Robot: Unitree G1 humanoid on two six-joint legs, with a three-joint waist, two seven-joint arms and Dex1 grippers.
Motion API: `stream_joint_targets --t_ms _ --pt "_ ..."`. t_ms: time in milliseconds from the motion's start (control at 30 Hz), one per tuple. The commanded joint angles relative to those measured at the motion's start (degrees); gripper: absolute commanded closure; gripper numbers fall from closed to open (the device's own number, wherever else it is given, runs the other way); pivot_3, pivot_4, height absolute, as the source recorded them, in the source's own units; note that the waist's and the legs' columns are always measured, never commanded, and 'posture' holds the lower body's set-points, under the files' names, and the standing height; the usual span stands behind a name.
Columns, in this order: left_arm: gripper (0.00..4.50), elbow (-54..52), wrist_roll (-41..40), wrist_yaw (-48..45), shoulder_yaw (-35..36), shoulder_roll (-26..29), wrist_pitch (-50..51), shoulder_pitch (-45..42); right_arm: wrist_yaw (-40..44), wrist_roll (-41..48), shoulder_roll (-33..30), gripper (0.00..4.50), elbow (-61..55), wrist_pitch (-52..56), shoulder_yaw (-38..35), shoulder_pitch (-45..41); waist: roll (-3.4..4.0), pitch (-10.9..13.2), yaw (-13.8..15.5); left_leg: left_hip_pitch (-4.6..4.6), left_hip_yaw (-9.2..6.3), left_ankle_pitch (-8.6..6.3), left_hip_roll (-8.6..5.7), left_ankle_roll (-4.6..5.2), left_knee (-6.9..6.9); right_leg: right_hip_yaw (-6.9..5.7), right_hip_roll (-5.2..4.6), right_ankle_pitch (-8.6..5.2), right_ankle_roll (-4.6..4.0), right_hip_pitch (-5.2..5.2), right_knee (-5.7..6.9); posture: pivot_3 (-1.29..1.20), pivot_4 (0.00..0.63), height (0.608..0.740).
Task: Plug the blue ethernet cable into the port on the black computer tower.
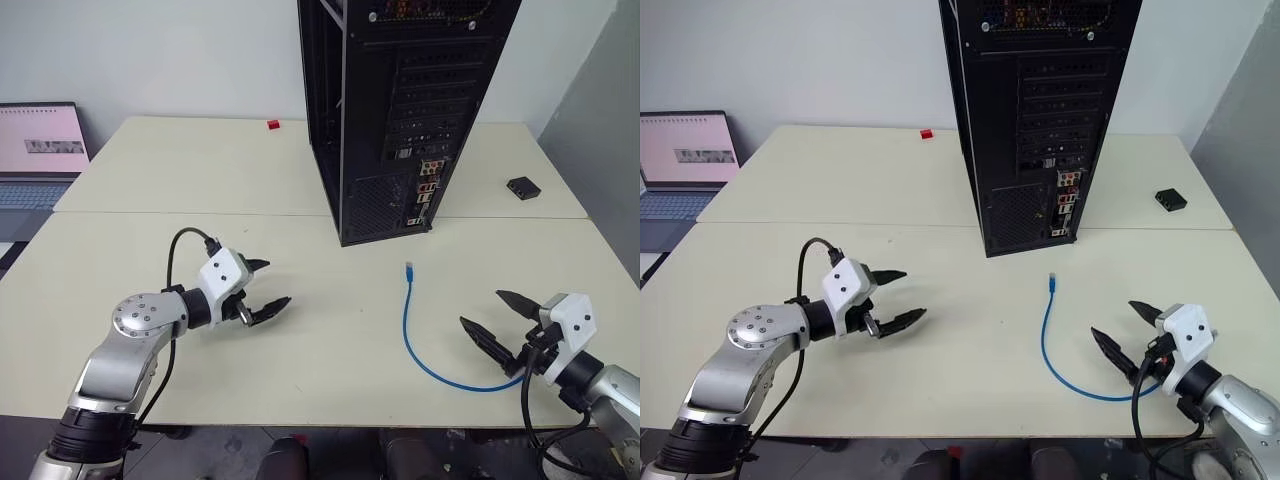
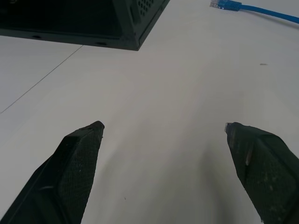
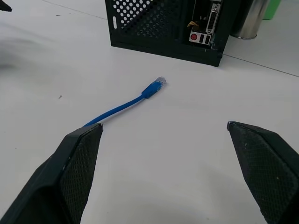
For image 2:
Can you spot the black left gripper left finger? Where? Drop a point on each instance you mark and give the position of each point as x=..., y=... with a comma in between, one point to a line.
x=70, y=177

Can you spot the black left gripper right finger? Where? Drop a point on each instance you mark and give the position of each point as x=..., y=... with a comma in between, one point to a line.
x=268, y=172

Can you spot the black computer case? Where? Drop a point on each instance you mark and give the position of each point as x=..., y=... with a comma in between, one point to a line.
x=77, y=21

